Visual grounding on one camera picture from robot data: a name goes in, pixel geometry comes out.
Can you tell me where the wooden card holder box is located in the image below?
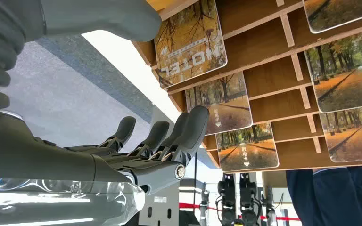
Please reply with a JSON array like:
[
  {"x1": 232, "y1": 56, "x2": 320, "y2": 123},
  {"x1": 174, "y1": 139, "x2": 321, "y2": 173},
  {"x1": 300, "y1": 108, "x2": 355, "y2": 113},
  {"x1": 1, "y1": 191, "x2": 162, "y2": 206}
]
[{"x1": 132, "y1": 0, "x2": 362, "y2": 174}]

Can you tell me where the person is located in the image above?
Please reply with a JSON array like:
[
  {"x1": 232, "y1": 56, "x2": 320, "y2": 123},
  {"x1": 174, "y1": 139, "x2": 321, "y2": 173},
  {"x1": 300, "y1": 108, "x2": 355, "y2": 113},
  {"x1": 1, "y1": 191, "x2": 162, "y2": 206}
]
[{"x1": 285, "y1": 165, "x2": 362, "y2": 226}]

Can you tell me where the clear plastic film wrap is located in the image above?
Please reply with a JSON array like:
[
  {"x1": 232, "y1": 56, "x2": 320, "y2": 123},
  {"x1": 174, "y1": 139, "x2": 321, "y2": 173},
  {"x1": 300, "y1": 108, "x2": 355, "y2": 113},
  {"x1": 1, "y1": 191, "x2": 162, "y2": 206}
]
[{"x1": 0, "y1": 177, "x2": 146, "y2": 226}]

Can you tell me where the red barrier belt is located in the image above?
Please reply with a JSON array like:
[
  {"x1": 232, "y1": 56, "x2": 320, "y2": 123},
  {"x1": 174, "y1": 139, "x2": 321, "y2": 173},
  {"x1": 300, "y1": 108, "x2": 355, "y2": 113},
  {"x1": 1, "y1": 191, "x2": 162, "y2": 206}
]
[{"x1": 179, "y1": 202, "x2": 301, "y2": 222}]

